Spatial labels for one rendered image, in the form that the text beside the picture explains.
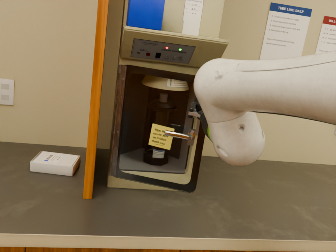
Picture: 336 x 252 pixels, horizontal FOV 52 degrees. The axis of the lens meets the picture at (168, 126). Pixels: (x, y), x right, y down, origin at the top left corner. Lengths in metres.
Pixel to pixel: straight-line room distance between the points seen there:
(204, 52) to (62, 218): 0.67
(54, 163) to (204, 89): 0.83
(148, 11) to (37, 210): 0.68
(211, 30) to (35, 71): 0.81
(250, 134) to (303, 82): 0.23
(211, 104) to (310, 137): 1.34
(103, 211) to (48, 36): 0.82
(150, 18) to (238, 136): 0.50
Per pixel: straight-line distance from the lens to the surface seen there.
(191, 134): 1.12
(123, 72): 1.15
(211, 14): 1.20
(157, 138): 1.17
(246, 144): 0.71
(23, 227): 1.08
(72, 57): 1.60
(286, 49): 1.80
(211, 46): 1.10
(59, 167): 1.36
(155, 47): 1.09
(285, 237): 1.21
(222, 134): 0.71
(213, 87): 0.66
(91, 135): 1.12
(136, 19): 1.05
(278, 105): 0.56
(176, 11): 1.18
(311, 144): 1.99
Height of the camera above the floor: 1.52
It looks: 16 degrees down
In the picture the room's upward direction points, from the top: 8 degrees clockwise
